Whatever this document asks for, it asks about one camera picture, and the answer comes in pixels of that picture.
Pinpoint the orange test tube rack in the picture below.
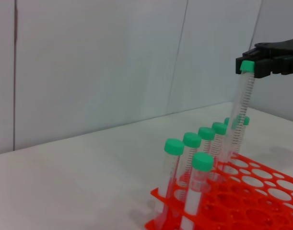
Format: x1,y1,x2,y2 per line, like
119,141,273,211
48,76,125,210
144,153,293,230

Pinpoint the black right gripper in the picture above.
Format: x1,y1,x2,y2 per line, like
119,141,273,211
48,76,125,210
235,37,293,79

